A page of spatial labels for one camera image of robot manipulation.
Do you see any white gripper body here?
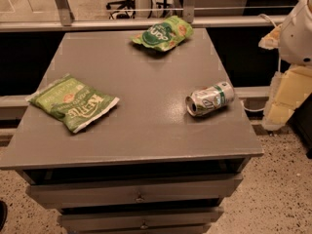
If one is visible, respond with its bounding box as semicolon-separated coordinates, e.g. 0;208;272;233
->
279;0;312;65

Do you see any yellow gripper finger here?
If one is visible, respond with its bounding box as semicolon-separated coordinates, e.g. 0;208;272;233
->
258;24;282;50
261;64;312;131

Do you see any green jalapeno Kettle chip bag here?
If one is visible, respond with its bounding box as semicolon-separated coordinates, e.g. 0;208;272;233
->
26;74;119;134

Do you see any green rice chip bag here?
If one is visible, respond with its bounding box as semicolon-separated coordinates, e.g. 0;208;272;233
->
132;16;193;52

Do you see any crushed silver green soda can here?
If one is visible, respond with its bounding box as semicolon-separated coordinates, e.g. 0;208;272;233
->
185;81;235;117

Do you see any top grey drawer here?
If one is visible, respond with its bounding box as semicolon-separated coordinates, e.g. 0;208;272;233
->
26;174;243;209

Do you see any grey drawer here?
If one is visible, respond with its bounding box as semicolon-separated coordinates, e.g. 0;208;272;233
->
26;174;243;209
58;207;223;232

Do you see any black office chair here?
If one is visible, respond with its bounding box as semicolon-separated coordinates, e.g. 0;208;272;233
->
106;0;136;20

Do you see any grey drawer cabinet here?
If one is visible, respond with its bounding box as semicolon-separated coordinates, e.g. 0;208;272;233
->
0;29;262;234

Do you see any metal window railing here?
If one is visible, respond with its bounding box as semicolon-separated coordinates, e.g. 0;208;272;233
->
0;0;298;32

